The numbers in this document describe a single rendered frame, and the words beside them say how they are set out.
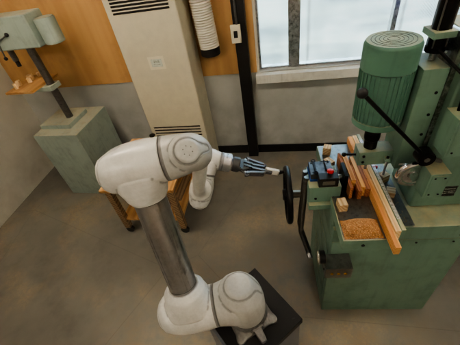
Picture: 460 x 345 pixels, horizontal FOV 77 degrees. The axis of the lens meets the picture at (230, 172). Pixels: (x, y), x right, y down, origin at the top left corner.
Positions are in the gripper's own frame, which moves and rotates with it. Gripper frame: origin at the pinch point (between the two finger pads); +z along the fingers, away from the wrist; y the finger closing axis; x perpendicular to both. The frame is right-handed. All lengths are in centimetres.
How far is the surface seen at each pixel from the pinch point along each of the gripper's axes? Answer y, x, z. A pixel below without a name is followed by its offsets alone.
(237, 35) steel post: 124, -21, -26
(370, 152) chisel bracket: -10.1, -28.4, 32.8
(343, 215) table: -28.5, -8.3, 26.1
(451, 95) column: -16, -60, 41
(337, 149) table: 14.6, -10.6, 32.4
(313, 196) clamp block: -18.0, -5.4, 16.1
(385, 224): -37, -16, 37
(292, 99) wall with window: 131, 23, 34
